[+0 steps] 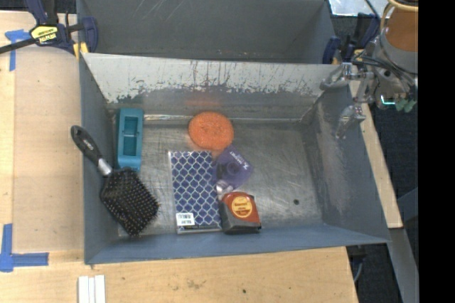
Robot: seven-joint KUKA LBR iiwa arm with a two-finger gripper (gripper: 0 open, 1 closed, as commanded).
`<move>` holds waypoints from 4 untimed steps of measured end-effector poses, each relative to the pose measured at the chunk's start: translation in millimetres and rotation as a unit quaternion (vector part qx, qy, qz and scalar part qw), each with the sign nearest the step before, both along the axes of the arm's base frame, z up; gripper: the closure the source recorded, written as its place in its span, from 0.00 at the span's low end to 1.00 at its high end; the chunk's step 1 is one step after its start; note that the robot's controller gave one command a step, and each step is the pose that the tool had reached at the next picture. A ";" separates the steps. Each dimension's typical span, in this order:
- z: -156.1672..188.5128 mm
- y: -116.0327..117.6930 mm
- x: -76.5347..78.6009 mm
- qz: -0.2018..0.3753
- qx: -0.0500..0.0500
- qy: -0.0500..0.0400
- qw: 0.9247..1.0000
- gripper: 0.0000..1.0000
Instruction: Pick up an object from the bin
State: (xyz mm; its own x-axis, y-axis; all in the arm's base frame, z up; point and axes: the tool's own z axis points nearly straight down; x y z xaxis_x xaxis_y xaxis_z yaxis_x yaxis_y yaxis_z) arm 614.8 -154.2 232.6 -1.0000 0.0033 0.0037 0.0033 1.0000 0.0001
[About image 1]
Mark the teal tape dispenser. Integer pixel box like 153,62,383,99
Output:
114,107,145,173

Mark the blue patterned notebook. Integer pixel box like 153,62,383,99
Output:
167,149,224,235

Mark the orange round sponge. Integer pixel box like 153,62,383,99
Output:
187,111,235,151

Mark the black hairbrush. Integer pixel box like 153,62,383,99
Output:
70,124,161,237

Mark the grey metal bin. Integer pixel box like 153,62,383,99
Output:
74,0,392,265

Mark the purple plastic packet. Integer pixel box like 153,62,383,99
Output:
212,144,255,194

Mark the orange and grey tape measure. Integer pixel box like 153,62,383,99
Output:
217,191,263,235

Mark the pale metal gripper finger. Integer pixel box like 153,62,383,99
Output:
335,106,367,140
319,63,355,91

